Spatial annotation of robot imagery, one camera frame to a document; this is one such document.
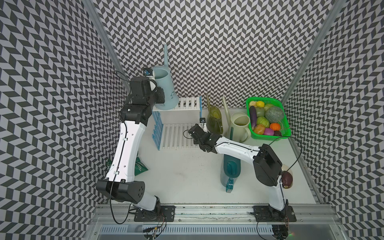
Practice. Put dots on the aluminium corner post right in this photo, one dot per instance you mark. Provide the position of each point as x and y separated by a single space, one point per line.
323 31

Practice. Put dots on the green snack bag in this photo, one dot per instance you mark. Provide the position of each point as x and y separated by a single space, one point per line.
139 166

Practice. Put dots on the olive green transparent watering can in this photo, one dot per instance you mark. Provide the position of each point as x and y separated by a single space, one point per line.
214 121

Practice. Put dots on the aluminium corner post left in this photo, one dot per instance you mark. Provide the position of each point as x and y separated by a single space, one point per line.
96 20

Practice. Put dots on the green striped squash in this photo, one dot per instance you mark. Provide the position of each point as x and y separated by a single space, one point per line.
263 121

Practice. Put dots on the aluminium corner post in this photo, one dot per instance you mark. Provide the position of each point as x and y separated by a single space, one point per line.
96 20
323 31

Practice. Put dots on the grey green melon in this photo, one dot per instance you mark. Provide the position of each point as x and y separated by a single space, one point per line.
274 114

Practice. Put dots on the yellow lemon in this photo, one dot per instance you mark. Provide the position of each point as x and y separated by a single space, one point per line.
260 104

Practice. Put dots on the aluminium front rail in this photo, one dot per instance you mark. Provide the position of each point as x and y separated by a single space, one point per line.
237 214

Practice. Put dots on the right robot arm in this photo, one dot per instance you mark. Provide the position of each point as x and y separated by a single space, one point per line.
266 163

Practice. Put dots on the purple eggplant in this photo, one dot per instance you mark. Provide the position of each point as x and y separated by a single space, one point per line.
253 116

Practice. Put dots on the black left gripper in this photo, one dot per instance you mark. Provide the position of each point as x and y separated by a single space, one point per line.
159 92

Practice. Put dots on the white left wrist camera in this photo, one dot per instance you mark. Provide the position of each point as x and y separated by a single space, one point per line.
148 72

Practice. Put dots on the beige plate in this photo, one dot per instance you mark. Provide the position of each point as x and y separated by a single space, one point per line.
286 168

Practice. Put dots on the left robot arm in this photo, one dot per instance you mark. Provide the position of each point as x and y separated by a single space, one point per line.
119 184

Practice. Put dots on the beige plastic watering can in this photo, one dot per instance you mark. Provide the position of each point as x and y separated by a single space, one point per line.
238 125

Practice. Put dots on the light blue watering can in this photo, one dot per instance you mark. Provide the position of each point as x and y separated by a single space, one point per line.
163 77

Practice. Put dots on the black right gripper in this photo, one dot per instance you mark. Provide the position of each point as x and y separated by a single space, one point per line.
195 142

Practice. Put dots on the dark red fruit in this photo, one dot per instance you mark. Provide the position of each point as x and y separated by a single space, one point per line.
287 179

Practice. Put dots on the green plastic basket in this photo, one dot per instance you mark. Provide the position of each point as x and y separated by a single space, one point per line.
262 133

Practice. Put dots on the blue and white wooden shelf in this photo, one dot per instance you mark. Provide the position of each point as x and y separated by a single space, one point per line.
171 126

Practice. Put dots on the teal transparent watering can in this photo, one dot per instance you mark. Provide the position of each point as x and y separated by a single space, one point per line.
230 171

